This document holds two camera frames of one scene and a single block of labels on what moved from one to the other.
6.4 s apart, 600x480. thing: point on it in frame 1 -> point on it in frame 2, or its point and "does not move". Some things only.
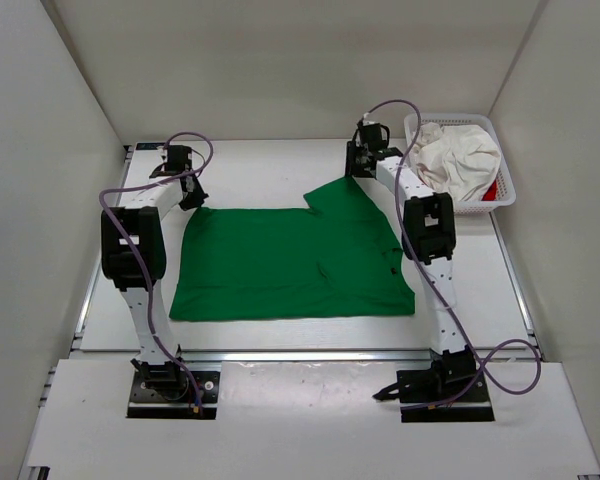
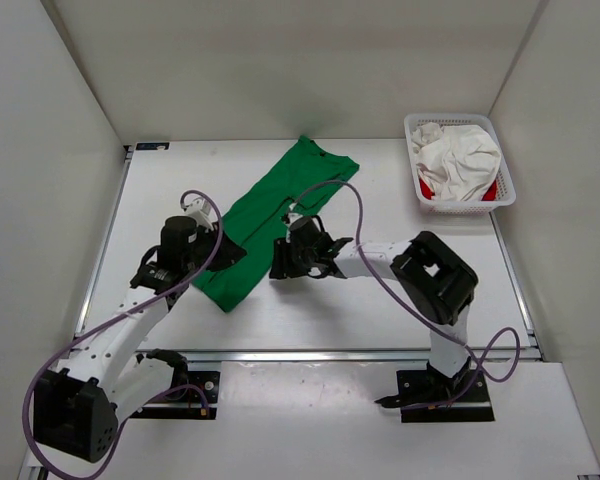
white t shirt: (460, 160) does not move
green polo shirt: (336, 258) -> (306, 176)
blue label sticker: (149, 145) does not move
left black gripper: (197, 200) -> (229, 253)
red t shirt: (491, 193) does not move
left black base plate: (145, 402) does not move
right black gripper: (355, 170) -> (281, 267)
